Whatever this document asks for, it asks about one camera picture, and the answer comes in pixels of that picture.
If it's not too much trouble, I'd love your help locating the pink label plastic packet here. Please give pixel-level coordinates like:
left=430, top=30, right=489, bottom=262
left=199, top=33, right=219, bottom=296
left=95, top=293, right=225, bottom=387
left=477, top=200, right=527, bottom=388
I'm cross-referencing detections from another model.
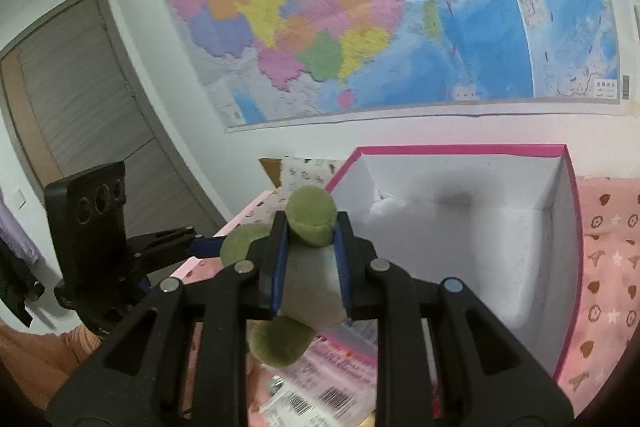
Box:
left=247, top=322, right=378, bottom=427

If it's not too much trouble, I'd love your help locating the pink cardboard box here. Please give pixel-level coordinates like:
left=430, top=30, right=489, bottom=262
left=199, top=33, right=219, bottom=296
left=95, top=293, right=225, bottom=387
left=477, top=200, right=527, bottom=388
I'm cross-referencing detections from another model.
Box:
left=315, top=144, right=585, bottom=380

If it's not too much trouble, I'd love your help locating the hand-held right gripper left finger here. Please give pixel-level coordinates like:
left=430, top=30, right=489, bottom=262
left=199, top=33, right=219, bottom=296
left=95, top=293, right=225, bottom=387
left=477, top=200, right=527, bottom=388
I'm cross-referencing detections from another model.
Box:
left=45, top=209, right=291, bottom=427

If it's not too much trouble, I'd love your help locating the dark garment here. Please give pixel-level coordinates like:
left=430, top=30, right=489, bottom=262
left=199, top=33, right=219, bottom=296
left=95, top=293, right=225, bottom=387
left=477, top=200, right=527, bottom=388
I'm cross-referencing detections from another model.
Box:
left=0, top=237, right=46, bottom=328

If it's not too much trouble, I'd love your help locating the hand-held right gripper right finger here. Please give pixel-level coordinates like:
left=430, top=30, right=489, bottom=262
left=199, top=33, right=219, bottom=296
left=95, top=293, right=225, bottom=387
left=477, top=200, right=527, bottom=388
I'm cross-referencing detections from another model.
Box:
left=334, top=211, right=575, bottom=427

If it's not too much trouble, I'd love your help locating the person's left forearm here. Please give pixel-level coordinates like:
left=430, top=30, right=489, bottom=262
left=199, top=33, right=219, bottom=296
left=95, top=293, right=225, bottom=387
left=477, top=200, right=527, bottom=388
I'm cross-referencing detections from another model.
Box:
left=0, top=319, right=103, bottom=413

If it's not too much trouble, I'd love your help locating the wooden door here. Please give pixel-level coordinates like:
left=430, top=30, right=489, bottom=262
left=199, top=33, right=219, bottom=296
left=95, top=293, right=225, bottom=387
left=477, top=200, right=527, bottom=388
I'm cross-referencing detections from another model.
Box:
left=0, top=0, right=228, bottom=238

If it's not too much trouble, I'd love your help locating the purple garment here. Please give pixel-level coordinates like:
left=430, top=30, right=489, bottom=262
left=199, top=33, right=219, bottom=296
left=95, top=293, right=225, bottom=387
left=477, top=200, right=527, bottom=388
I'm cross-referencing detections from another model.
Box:
left=0, top=187, right=46, bottom=278

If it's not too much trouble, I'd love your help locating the brown cardboard piece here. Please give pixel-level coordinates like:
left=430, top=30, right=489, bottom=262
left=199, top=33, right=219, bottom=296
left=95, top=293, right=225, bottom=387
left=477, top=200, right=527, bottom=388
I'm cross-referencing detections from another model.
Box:
left=258, top=157, right=283, bottom=192

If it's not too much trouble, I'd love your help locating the colourful wall map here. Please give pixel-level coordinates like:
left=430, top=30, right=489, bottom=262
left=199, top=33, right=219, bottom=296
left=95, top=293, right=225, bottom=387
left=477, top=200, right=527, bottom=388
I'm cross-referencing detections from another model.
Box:
left=152, top=0, right=628, bottom=134

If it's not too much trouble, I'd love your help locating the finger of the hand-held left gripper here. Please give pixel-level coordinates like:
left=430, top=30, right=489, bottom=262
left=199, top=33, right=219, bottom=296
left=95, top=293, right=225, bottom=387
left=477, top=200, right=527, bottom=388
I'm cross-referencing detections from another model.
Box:
left=125, top=226, right=224, bottom=275

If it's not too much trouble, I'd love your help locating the green grey plush toy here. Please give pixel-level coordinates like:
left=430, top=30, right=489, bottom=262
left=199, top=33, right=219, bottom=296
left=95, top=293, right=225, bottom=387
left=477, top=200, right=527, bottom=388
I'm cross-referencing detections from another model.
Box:
left=220, top=187, right=348, bottom=369

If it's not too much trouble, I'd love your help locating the pink printed bed sheet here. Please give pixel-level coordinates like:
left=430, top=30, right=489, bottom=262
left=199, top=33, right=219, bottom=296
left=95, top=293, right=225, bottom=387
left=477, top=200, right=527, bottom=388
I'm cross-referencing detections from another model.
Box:
left=180, top=177, right=640, bottom=427

